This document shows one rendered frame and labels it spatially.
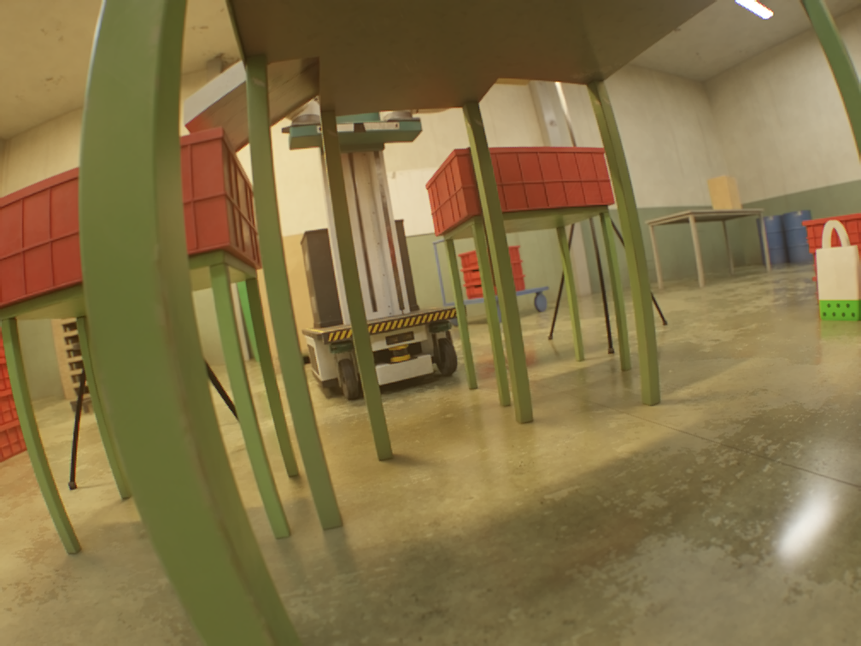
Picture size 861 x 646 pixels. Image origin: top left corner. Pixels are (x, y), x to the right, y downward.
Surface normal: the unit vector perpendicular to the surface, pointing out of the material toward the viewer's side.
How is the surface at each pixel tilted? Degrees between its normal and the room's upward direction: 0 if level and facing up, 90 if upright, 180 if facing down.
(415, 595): 0
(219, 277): 90
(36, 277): 90
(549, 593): 0
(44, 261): 90
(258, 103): 90
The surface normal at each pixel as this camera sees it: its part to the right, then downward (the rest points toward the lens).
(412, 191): 0.24, 0.03
